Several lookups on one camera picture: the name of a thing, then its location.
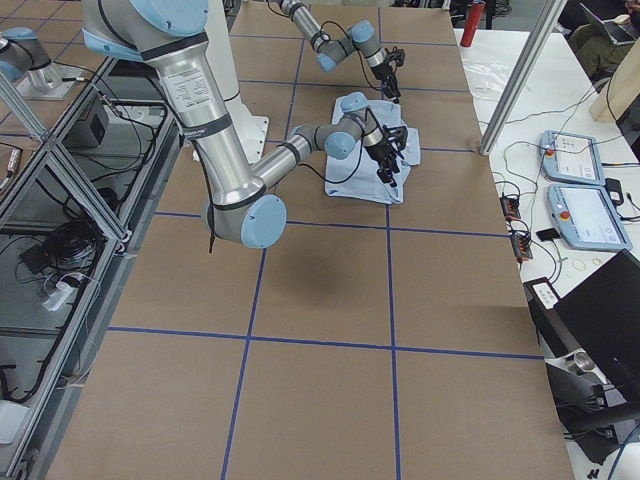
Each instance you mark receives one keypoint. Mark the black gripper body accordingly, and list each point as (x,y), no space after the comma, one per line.
(385,74)
(379,151)

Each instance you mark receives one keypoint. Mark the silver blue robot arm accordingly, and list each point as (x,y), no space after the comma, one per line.
(333,44)
(170,37)

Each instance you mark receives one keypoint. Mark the clear plastic bag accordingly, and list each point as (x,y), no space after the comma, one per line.
(486,80)

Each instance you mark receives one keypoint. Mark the red cylindrical bottle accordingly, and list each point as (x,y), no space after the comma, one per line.
(472,23)

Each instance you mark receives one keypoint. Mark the grey USB hub left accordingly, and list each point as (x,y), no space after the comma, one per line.
(510,207)

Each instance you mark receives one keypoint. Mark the grey usb hub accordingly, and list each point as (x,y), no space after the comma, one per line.
(521,245)
(510,207)

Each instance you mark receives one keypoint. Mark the grey USB hub right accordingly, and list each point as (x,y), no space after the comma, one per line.
(521,245)

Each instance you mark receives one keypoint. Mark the blue teach pendant upper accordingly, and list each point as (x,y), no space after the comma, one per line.
(571,158)

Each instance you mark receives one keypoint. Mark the blue teach pendant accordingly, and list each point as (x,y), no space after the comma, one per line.
(586,218)
(571,158)

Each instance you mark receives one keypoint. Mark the blue teach pendant lower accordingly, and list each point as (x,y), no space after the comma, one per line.
(586,218)

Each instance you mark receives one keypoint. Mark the black box with label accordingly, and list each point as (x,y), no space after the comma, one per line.
(542,299)

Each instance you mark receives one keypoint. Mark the seated person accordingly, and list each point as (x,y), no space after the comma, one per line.
(601,32)

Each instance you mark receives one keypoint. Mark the wooden board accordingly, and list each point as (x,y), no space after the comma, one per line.
(621,90)

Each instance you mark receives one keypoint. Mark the black laptop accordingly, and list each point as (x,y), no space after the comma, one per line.
(602,315)

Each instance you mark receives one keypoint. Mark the white power strip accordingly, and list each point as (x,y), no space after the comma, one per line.
(60,294)

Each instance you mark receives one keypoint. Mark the grey aluminium frame post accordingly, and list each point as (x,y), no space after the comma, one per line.
(527,59)

